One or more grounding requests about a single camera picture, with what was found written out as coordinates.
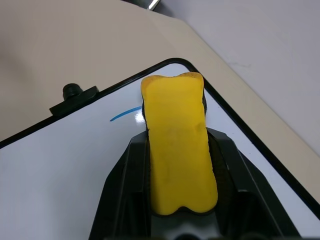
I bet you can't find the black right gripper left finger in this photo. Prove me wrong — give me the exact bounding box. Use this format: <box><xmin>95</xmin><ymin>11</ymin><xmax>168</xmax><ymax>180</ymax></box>
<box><xmin>88</xmin><ymin>131</ymin><xmax>153</xmax><ymax>240</ymax></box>

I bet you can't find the black marker holder clip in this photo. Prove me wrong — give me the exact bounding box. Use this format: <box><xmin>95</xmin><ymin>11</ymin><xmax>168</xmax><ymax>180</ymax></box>
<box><xmin>49</xmin><ymin>82</ymin><xmax>100</xmax><ymax>117</ymax></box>

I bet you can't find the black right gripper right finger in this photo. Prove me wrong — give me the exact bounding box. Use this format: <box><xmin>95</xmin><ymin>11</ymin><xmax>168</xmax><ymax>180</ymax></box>
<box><xmin>206</xmin><ymin>127</ymin><xmax>302</xmax><ymax>240</ymax></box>

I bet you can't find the yellow foam whiteboard eraser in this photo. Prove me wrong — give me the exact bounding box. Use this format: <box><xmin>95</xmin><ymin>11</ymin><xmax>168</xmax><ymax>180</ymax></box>
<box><xmin>140</xmin><ymin>71</ymin><xmax>218</xmax><ymax>216</ymax></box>

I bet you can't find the black-framed whiteboard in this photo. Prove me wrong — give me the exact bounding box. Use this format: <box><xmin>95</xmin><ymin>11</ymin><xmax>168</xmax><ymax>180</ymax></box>
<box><xmin>0</xmin><ymin>57</ymin><xmax>320</xmax><ymax>240</ymax></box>

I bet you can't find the silver metal object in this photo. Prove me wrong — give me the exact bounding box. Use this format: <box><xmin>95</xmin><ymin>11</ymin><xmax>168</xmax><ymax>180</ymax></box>
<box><xmin>147</xmin><ymin>0</ymin><xmax>162</xmax><ymax>11</ymax></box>

